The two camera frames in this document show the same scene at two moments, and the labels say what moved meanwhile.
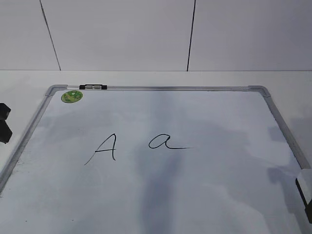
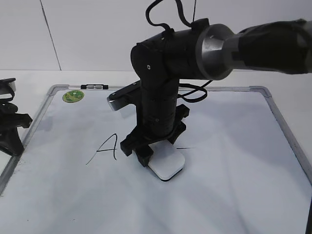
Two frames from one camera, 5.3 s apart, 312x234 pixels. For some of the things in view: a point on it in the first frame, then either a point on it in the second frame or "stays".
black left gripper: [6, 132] to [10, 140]
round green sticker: [71, 96] stays
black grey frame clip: [92, 87] stays
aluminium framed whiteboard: [156, 160] stays
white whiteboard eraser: [304, 184] to [166, 161]
